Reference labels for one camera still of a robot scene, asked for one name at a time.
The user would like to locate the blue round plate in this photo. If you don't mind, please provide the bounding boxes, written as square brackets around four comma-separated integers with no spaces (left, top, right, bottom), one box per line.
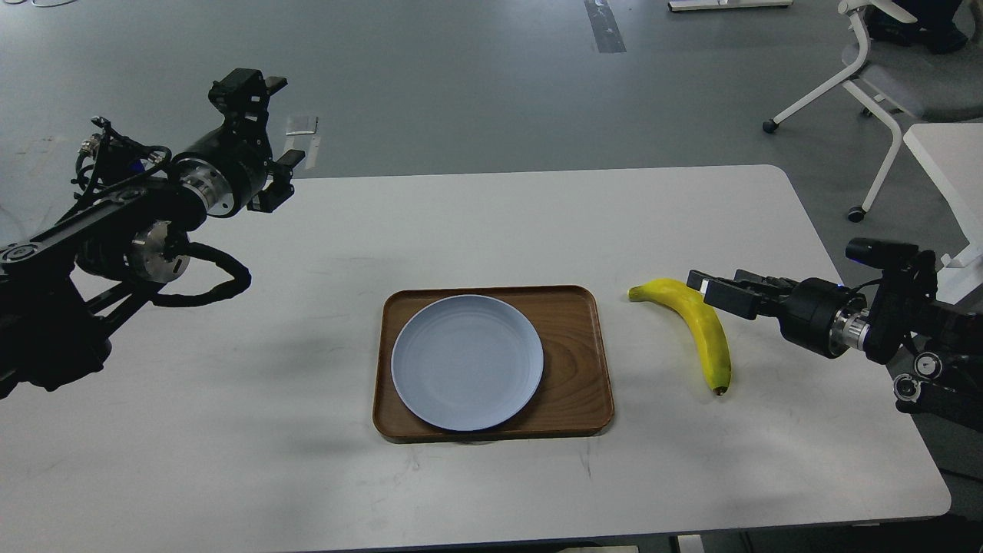
[390,294,545,432]

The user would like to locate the brown wooden tray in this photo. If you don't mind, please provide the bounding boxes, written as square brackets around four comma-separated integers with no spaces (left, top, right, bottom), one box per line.
[372,286,614,443]

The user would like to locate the white side table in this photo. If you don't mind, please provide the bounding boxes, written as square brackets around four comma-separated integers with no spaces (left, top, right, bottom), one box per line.
[903,122,982,304]

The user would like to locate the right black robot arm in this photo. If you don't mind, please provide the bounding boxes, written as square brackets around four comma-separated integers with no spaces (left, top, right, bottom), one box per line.
[686,237,982,431]

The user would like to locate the yellow banana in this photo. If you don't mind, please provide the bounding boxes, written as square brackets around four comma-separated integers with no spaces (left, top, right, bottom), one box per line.
[627,279,733,396]

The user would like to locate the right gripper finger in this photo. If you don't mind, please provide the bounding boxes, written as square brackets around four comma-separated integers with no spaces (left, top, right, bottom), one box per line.
[686,270,799,296]
[703,296,783,320]

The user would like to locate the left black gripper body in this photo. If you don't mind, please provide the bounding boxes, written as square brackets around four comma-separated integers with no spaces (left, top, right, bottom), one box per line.
[170,115,273,218]

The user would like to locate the white floor tape marks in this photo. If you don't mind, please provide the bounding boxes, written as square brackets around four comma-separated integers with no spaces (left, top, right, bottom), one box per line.
[282,114,322,171]

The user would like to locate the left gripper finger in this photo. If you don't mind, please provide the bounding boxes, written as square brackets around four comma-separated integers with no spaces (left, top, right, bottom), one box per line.
[248,148,306,214]
[208,68,288,135]

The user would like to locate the grey floor tape strip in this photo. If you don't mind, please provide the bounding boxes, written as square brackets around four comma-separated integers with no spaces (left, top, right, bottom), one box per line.
[583,0,627,54]

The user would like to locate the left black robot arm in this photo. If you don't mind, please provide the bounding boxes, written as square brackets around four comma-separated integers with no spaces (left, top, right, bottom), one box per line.
[1,68,305,398]

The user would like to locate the white office chair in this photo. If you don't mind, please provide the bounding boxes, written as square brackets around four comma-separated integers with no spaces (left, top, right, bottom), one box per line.
[763,1,982,223]

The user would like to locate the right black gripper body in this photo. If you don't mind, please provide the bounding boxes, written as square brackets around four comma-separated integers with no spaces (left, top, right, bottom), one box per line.
[777,279,869,359]

